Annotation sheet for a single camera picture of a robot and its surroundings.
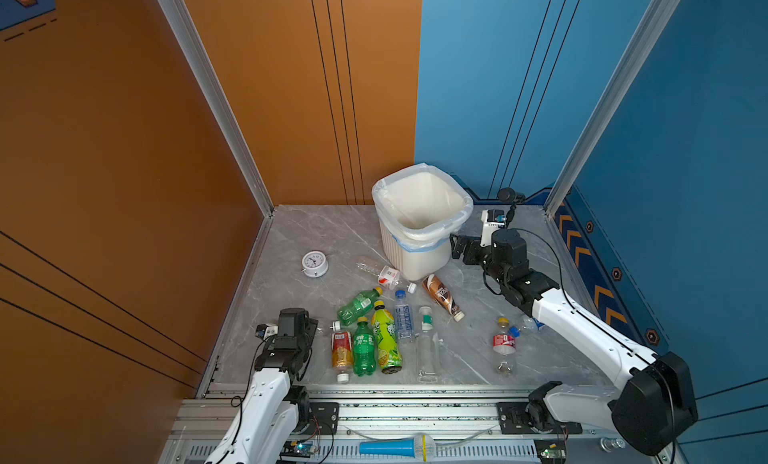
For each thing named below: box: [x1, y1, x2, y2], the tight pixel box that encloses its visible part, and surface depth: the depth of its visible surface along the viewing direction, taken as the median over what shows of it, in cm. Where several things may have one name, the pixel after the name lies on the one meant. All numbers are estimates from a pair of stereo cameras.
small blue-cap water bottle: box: [394, 289, 415, 346], surface depth 86 cm
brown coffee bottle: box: [422, 274, 466, 322], surface depth 93 cm
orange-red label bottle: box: [330, 320, 353, 384], surface depth 81 cm
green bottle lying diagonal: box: [337, 287, 383, 327], surface depth 90 cm
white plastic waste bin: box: [372, 163, 474, 281], surface depth 91 cm
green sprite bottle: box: [353, 316, 377, 377], surface depth 82 cm
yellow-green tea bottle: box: [371, 300, 402, 374], surface depth 83 cm
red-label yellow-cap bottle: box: [492, 317, 516, 375], surface depth 83 cm
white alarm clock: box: [301, 250, 329, 278], surface depth 101 cm
